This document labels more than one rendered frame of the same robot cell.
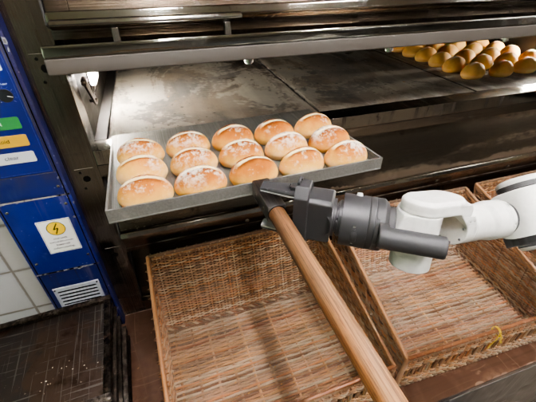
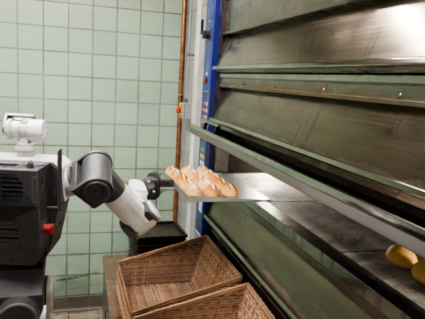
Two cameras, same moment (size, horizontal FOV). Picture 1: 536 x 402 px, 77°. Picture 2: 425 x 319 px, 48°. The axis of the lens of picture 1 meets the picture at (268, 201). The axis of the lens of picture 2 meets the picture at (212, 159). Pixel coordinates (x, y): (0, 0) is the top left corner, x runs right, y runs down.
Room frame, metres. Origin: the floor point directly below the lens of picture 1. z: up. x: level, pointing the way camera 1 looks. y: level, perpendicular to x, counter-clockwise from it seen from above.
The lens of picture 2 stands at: (0.79, -2.06, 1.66)
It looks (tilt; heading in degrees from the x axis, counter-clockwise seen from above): 9 degrees down; 92
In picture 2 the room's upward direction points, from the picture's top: 3 degrees clockwise
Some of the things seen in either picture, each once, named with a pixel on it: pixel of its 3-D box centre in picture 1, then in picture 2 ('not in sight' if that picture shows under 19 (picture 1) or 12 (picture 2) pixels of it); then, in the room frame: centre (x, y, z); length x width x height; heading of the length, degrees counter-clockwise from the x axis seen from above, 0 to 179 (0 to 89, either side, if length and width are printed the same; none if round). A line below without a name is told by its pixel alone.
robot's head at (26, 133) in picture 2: not in sight; (27, 133); (0.17, -0.66, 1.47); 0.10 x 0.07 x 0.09; 6
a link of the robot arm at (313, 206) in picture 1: (330, 215); (148, 188); (0.45, -0.11, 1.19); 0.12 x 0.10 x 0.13; 75
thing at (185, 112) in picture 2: not in sight; (185, 110); (0.49, 0.97, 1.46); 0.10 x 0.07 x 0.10; 108
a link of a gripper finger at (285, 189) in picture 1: (279, 186); not in sight; (0.47, -0.02, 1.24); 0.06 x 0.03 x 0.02; 75
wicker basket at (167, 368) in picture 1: (262, 323); (173, 283); (0.56, 0.02, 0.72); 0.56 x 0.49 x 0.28; 109
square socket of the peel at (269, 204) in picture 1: (268, 199); (162, 182); (0.50, 0.00, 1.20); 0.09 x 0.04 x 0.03; 20
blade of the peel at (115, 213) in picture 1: (235, 146); (210, 183); (0.71, 0.08, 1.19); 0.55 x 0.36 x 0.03; 110
